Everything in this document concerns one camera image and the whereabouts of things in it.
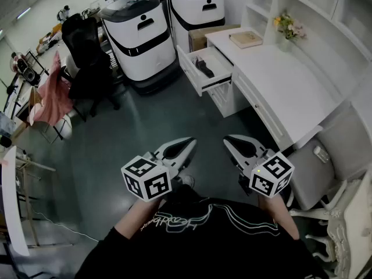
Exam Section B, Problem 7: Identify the white curved board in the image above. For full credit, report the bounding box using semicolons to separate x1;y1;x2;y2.
0;146;31;257

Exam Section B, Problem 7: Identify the person's black printed t-shirt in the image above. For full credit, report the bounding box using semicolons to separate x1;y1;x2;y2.
74;184;329;279

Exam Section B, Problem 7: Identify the white floor cable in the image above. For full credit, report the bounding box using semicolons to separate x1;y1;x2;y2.
28;207;100;243

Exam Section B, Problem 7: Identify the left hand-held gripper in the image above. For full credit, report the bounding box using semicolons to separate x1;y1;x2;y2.
121;137;198;202

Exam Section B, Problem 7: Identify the white ornate carved chair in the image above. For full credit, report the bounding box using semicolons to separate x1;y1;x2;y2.
289;167;372;279

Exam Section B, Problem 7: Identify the white desk drawer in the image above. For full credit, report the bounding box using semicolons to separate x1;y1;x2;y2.
176;44;235;97

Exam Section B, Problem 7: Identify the white desk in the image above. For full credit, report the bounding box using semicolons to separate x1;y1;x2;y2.
203;26;359;153

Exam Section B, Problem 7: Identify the small white device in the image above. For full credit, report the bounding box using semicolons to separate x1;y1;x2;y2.
313;145;331;164

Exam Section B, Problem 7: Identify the brown cardboard box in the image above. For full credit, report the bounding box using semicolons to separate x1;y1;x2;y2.
188;24;241;53

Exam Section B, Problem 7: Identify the pink grey cloth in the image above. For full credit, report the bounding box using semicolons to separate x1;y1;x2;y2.
192;56;216;80

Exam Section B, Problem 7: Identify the artificial flower bouquet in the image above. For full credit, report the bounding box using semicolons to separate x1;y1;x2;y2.
273;9;307;42

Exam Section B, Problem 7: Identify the grey upholstered chair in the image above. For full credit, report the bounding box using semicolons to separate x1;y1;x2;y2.
286;109;372;212

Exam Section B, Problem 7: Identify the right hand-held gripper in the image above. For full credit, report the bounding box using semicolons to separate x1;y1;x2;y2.
223;134;295;199

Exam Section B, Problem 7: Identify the person's right forearm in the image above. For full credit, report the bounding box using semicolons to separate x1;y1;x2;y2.
257;193;301;241

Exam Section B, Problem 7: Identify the white robot with black band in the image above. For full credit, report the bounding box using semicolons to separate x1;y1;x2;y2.
160;0;226;53

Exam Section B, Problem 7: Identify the person's left forearm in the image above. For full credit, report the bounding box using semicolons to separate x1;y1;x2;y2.
115;198;163;240

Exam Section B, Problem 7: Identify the black office chair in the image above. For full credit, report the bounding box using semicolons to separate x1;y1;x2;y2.
60;13;121;123

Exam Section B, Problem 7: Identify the white stool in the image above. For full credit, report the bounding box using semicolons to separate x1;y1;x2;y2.
43;109;73;144

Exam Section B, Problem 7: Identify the person's white shoe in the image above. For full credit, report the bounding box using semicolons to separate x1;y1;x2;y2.
176;174;195;189

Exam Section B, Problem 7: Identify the white robot with grey lid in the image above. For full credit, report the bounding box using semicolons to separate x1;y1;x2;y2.
99;0;183;95

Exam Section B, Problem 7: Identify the beige hardcover book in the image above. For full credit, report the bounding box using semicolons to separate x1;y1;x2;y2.
228;30;264;49

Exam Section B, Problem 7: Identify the wooden frame stand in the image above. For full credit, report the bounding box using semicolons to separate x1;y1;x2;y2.
13;152;56;247

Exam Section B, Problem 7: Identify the small white vase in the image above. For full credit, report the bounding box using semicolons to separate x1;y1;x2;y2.
278;36;292;52

